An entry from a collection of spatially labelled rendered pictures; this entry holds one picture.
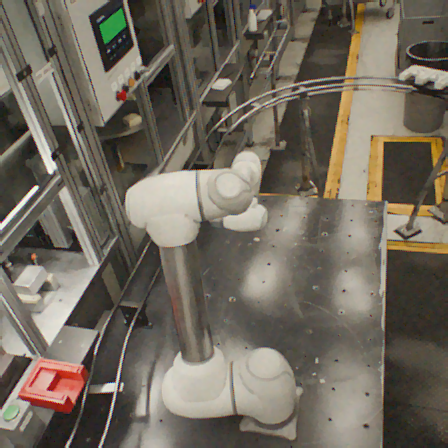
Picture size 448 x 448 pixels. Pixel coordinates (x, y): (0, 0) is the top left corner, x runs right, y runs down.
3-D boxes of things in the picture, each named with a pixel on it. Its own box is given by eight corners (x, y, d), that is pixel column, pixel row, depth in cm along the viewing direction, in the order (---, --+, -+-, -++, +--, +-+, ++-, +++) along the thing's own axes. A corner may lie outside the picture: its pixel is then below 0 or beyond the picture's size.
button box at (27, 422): (31, 450, 132) (13, 429, 124) (7, 445, 134) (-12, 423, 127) (46, 423, 138) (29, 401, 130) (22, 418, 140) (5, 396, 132)
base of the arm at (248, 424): (306, 379, 163) (305, 369, 159) (296, 443, 147) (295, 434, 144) (253, 370, 168) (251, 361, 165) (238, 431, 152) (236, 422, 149)
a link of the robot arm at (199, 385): (238, 427, 143) (165, 433, 144) (238, 389, 158) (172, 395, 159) (199, 178, 114) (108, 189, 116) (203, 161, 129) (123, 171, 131)
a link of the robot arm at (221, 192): (251, 171, 133) (202, 177, 134) (249, 155, 115) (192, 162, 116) (256, 218, 131) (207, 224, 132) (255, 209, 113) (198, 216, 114)
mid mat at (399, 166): (454, 218, 311) (454, 216, 310) (365, 212, 326) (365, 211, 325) (443, 137, 382) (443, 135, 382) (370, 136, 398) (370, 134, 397)
